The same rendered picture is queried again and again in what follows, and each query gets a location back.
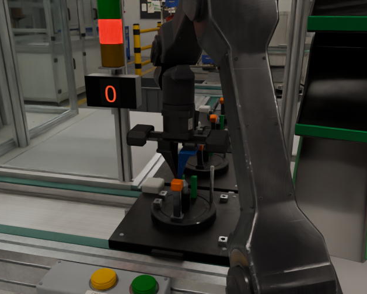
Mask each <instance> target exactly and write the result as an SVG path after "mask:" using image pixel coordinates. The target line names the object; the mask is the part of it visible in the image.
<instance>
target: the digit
mask: <svg viewBox="0 0 367 294"><path fill-rule="evenodd" d="M99 83H100V97H101V104H102V105H107V106H121V99H120V81H119V79H99Z"/></svg>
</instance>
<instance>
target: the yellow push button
mask: <svg viewBox="0 0 367 294"><path fill-rule="evenodd" d="M115 282H116V273H115V272H114V271H113V270H112V269H109V268H102V269H99V270H97V271H95V272H94V273H93V274H92V276H91V283H92V286H93V287H94V288H96V289H107V288H109V287H111V286H113V285H114V283H115Z"/></svg>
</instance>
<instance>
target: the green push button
mask: <svg viewBox="0 0 367 294"><path fill-rule="evenodd" d="M131 287H132V292H133V293H134V294H153V293H154V292H155V291H156V288H157V283H156V279H155V278H154V277H152V276H150V275H140V276H138V277H136V278H135V279H134V280H133V281H132V284H131Z"/></svg>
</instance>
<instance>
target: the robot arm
mask: <svg viewBox="0 0 367 294"><path fill-rule="evenodd" d="M278 1H279V0H179V3H178V5H177V8H176V11H175V13H174V16H173V19H172V20H169V21H167V22H164V23H163V24H162V25H161V27H160V29H159V32H158V34H156V35H155V39H154V41H153V42H152V48H151V56H150V59H151V63H153V66H155V67H156V69H155V71H154V73H153V78H154V81H155V83H156V84H157V85H158V86H159V88H160V89H161V90H162V100H163V109H162V110H161V111H162V116H163V132H162V131H155V127H154V126H153V125H145V124H137V125H136V126H135V127H134V128H132V129H131V130H130V131H129V132H128V133H127V137H126V139H127V145H129V146H144V145H145V144H146V141H157V142H158V148H157V150H156V152H157V153H161V154H162V156H163V157H164V159H165V161H166V162H167V163H168V165H169V167H170V169H171V171H172V173H173V175H174V177H175V179H181V178H182V175H183V172H184V169H185V167H186V164H187V161H188V159H189V157H190V156H195V155H196V153H197V151H198V149H199V147H200V145H205V149H206V150H207V152H210V153H223V154H224V153H226V152H227V151H228V147H229V143H230V146H231V150H232V157H233V164H234V168H235V176H236V182H237V190H238V194H239V201H240V210H241V216H240V218H239V221H238V223H237V225H236V228H235V231H234V232H233V233H229V235H228V239H227V242H226V245H227V249H228V254H229V261H230V268H229V269H228V275H227V277H226V288H225V292H226V294H343V292H342V289H341V286H340V283H339V280H338V277H337V273H336V271H335V268H334V266H333V264H332V262H331V259H330V256H329V253H328V249H327V246H326V242H325V239H324V237H323V235H322V234H321V233H320V231H319V230H318V229H317V228H316V227H315V225H314V224H312V222H311V221H310V220H309V219H308V217H307V216H306V215H305V214H304V213H303V212H302V211H301V210H300V208H299V207H298V204H297V200H296V197H295V190H294V187H293V181H292V175H291V170H290V166H289V160H288V154H287V151H286V144H285V139H284V133H283V129H282V123H281V118H280V114H279V108H278V103H277V97H276V93H275V87H274V81H273V78H272V72H271V66H270V60H269V57H268V46H269V43H270V41H271V39H272V36H273V34H274V32H275V29H276V27H277V24H278V22H279V11H278ZM202 49H203V50H204V51H205V52H206V53H207V54H208V55H209V57H210V58H211V59H212V60H213V61H214V62H215V63H216V64H217V66H218V70H219V77H220V81H221V88H222V95H223V102H224V106H225V113H226V120H227V125H228V131H225V130H217V129H212V130H210V132H209V133H208V135H200V134H194V130H197V129H198V120H199V114H200V112H199V111H197V110H195V104H194V94H195V75H194V72H193V71H192V70H191V69H190V67H189V65H196V64H197V62H198V60H199V58H200V56H201V54H202ZM179 143H180V144H182V146H183V147H182V149H181V150H180V152H179V156H178V144H179Z"/></svg>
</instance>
